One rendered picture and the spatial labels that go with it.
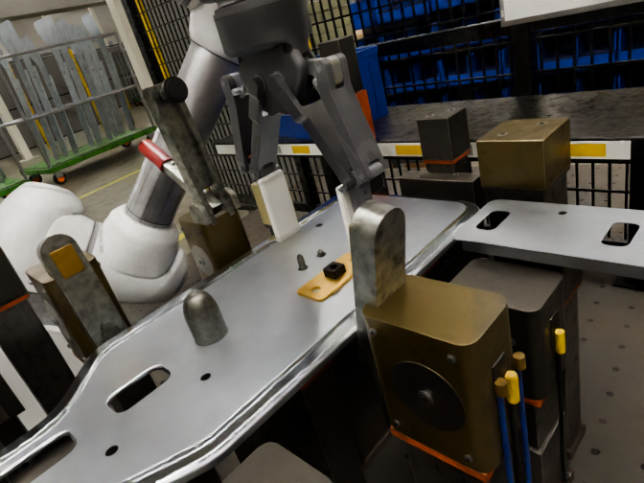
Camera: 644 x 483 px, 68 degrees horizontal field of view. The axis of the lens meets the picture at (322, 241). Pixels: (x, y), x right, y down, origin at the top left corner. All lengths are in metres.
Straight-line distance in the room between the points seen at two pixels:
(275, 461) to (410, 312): 0.13
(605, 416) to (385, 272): 0.46
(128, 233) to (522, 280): 0.79
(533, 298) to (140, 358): 0.36
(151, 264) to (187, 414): 0.70
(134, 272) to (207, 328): 0.64
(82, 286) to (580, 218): 0.51
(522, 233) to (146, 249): 0.76
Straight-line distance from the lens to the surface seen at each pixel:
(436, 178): 0.68
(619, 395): 0.77
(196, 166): 0.60
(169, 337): 0.50
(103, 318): 0.57
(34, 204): 1.08
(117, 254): 1.06
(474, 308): 0.33
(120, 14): 7.43
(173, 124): 0.60
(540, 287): 0.46
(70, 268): 0.55
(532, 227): 0.52
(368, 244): 0.32
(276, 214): 0.49
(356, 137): 0.38
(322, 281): 0.48
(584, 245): 0.49
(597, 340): 0.85
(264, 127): 0.45
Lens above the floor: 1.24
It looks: 25 degrees down
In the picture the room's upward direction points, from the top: 16 degrees counter-clockwise
